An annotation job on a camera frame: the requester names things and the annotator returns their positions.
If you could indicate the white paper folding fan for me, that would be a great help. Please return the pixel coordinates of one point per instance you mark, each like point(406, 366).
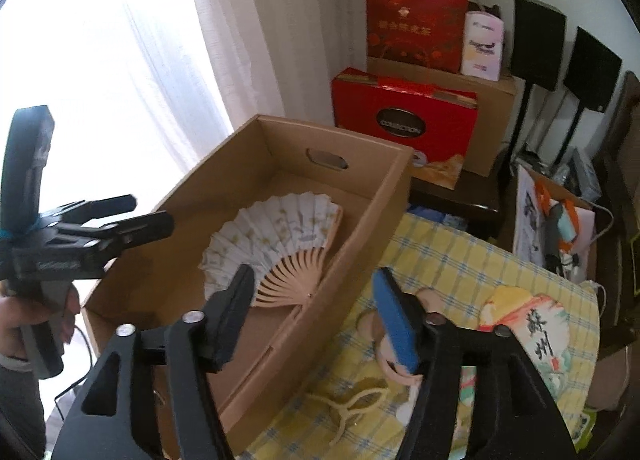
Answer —
point(286, 241)

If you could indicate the left black speaker on stand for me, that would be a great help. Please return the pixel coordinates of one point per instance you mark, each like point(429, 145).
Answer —
point(537, 48)

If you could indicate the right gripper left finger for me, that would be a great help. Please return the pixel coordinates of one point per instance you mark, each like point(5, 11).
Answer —
point(114, 416)

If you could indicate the red gift bag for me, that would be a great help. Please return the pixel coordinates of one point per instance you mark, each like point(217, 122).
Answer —
point(428, 33)

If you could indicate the white curtain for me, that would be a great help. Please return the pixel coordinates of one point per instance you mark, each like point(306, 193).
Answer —
point(221, 62)

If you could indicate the grey left forearm sleeve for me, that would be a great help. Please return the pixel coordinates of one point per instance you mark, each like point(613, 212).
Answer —
point(23, 431)

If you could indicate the open cardboard box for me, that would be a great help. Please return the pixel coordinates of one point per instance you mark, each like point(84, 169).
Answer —
point(155, 284)

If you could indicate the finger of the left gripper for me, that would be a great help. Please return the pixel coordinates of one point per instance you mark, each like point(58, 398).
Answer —
point(111, 240)
point(81, 212)

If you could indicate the painted round paper fan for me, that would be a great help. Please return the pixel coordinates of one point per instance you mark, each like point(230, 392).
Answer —
point(540, 324)

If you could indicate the person's left hand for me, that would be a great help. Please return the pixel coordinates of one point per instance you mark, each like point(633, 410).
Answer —
point(16, 312)

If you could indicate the yellow plaid cloth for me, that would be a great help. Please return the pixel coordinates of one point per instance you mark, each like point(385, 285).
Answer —
point(464, 272)

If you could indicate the red collection gift box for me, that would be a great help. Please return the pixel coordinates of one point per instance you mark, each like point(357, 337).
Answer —
point(437, 123)

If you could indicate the right black speaker on stand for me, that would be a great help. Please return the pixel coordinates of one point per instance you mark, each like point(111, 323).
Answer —
point(591, 77)

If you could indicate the white paper shopping bag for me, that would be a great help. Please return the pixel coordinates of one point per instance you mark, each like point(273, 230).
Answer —
point(551, 228)

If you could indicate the wooden fan stand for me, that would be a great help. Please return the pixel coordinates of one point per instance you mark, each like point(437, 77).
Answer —
point(356, 407)

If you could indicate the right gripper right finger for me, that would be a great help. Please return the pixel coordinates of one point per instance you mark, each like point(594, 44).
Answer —
point(514, 415)

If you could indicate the large brown cardboard box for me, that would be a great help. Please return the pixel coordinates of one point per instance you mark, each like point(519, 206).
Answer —
point(495, 101)

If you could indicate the black speaker on stand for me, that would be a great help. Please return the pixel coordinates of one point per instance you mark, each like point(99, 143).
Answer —
point(537, 48)
point(591, 77)

